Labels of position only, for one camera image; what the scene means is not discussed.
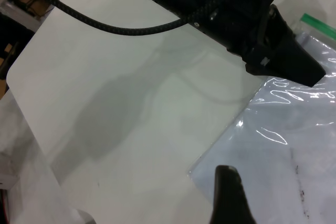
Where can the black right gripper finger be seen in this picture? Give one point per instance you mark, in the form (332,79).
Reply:
(229,197)

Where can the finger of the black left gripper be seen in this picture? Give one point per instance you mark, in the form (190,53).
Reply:
(282,32)
(294,64)

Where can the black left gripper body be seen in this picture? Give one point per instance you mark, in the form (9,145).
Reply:
(231,14)

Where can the clear zip bag green zipper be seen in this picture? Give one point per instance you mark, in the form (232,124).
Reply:
(275,142)

